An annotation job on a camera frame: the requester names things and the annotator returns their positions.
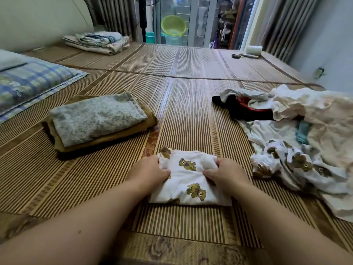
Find person's left forearm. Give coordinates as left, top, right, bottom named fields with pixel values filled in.
left=0, top=182, right=149, bottom=265

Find cream padded headboard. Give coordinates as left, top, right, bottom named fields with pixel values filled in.
left=0, top=0, right=95, bottom=53

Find white bear print garment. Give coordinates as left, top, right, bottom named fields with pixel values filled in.
left=148, top=147, right=232, bottom=206

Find olive tan shorts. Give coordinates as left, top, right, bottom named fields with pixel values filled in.
left=44, top=94, right=158, bottom=153

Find person's right hand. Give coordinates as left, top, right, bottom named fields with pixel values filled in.
left=202, top=157, right=252, bottom=199

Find person's right forearm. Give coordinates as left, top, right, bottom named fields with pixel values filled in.
left=231, top=185, right=353, bottom=265

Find blue plaid pillow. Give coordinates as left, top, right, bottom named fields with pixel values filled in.
left=0, top=57, right=88, bottom=124

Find grey patterned garment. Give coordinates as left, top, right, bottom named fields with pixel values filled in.
left=49, top=92, right=149, bottom=148

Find light blue garment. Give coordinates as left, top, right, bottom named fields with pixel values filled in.
left=295, top=120, right=311, bottom=145

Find folded striped blanket stack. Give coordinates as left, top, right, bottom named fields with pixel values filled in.
left=62, top=31, right=131, bottom=56

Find sliding glass balcony door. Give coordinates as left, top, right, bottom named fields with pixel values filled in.
left=146, top=0, right=260, bottom=50

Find white paper roll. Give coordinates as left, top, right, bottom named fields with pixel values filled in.
left=245, top=45, right=263, bottom=56

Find pale grey garment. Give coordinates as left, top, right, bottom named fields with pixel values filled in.
left=220, top=88, right=271, bottom=108

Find white bear print pants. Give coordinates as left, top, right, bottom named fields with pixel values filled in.
left=250, top=138, right=351, bottom=195

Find cluttered balcony shelf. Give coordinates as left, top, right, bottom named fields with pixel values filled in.
left=218, top=0, right=243, bottom=49

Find pile of clothes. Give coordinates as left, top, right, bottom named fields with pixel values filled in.
left=265, top=84, right=353, bottom=223

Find person's left hand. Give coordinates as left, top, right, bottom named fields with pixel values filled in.
left=126, top=155, right=172, bottom=198

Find dark brown shorts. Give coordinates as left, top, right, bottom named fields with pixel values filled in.
left=42, top=121, right=158, bottom=160

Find black red garment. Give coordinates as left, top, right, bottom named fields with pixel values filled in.
left=212, top=95, right=275, bottom=121

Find bamboo bed mat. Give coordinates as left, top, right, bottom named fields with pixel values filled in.
left=0, top=41, right=353, bottom=265

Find yellow green basin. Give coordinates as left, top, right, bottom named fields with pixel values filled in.
left=161, top=15, right=187, bottom=38

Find plain white garment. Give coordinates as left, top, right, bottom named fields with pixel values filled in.
left=240, top=119, right=301, bottom=163

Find black standing fan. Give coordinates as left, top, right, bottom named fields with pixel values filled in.
left=132, top=0, right=163, bottom=43

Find beige patterned curtain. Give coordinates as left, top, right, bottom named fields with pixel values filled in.
left=265, top=0, right=322, bottom=64
left=83, top=0, right=138, bottom=38

